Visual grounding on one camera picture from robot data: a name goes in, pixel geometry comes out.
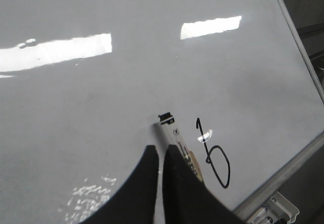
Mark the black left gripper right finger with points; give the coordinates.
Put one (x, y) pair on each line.
(185, 198)

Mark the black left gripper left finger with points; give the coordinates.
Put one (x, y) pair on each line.
(134, 202)

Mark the black and white whiteboard marker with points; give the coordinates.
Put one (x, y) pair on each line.
(169, 133)

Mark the black capped whiteboard marker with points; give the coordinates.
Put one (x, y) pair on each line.
(258, 215)

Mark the blue capped whiteboard marker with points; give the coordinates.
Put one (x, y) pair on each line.
(266, 220)

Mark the white marker tray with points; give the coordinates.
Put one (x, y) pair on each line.
(280, 209)

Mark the white whiteboard with grey frame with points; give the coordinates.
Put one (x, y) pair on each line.
(84, 81)

